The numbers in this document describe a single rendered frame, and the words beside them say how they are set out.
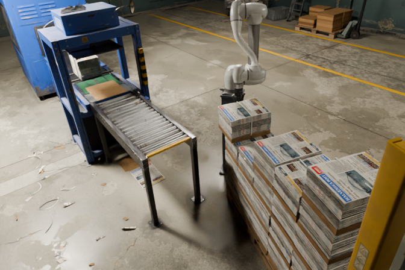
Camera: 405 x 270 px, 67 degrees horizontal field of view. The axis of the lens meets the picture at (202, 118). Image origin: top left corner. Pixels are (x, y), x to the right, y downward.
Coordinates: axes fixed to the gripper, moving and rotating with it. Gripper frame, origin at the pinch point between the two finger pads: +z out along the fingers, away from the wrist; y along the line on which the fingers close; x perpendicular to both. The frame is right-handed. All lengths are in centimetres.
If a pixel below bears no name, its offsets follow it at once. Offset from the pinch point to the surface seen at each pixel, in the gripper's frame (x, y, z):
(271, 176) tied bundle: -95, -18, 3
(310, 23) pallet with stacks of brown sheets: 455, 407, 72
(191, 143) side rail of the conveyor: -10, -50, 23
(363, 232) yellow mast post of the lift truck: -183, -37, -53
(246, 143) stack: -40.0, -10.5, 13.5
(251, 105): -18.2, 3.9, -9.9
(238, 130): -36.0, -15.5, 1.1
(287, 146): -84, 0, -11
